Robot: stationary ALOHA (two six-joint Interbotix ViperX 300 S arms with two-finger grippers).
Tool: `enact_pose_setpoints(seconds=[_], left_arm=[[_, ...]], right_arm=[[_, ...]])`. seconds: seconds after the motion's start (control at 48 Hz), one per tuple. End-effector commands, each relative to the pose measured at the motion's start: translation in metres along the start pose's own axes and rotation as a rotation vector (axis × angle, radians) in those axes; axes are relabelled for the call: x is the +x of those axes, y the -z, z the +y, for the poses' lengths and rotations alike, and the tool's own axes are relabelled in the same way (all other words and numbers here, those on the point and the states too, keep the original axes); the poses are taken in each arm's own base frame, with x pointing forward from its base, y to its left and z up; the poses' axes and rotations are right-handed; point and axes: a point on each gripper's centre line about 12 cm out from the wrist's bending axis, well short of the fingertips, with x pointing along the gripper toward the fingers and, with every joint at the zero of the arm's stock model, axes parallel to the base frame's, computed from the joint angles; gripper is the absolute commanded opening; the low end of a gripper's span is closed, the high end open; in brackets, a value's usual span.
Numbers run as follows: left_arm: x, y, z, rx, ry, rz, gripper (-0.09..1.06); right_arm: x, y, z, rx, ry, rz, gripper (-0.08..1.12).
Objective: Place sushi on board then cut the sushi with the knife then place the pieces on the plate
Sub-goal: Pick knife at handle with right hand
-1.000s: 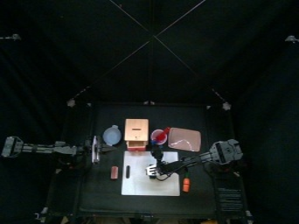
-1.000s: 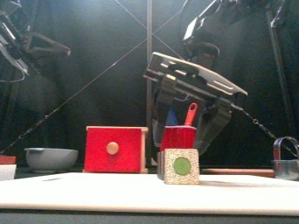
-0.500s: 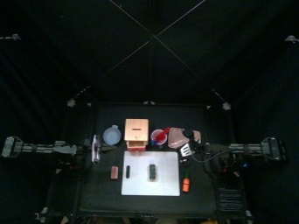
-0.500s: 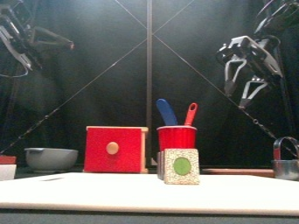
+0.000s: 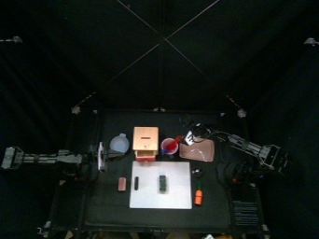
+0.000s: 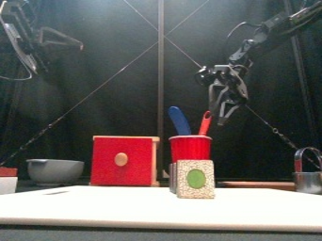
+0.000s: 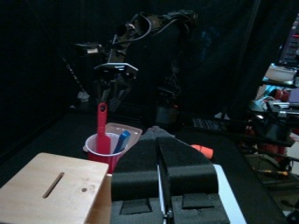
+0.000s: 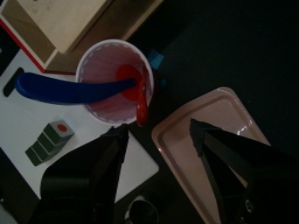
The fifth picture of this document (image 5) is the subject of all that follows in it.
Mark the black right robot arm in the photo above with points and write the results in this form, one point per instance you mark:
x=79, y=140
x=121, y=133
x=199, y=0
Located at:
x=249, y=146

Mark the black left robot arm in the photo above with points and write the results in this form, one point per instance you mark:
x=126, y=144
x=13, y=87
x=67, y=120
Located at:
x=42, y=158

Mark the salmon nigiri sushi toy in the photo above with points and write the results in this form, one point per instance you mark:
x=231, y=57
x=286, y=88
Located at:
x=122, y=184

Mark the dark green sushi roll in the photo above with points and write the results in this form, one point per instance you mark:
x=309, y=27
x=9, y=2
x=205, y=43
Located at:
x=162, y=183

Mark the white cutting board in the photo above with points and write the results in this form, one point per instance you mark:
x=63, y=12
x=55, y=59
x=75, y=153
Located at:
x=174, y=199

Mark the pale plastic bowl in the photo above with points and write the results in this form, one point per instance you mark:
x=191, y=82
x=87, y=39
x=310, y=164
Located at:
x=119, y=143

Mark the red plastic cup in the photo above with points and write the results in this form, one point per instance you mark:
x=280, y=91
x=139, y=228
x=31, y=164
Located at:
x=167, y=146

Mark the wooden box with red drawer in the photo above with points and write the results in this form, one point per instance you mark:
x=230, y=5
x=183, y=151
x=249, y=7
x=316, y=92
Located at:
x=146, y=138

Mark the white printed label sticker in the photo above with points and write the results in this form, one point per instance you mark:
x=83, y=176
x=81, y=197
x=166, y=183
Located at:
x=245, y=213

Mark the silver frame pole bracket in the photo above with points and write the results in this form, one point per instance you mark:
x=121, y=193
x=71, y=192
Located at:
x=158, y=109

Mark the silver frame corner bracket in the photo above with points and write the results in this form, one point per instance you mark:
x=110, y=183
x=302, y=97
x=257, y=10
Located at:
x=75, y=109
x=242, y=113
x=15, y=39
x=310, y=41

